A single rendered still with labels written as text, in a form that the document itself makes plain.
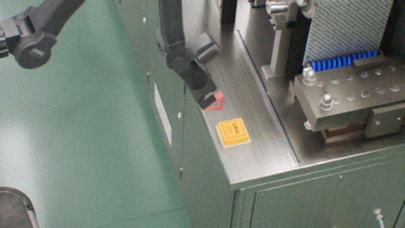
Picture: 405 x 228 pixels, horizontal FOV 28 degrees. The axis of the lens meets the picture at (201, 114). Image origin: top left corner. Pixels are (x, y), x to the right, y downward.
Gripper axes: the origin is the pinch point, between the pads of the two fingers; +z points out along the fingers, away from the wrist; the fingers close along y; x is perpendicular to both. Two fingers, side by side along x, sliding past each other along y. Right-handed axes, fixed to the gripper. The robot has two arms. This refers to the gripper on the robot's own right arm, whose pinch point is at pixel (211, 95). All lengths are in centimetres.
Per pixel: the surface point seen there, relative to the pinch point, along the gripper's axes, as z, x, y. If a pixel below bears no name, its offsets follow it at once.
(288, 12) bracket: 3.0, -29.7, 10.3
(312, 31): 5.9, -32.1, 2.0
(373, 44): 25, -45, -1
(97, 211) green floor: 80, 72, 43
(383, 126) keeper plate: 30.1, -33.4, -21.6
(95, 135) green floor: 86, 61, 78
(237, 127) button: 14.0, 0.2, -4.4
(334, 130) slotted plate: 24.8, -21.5, -16.7
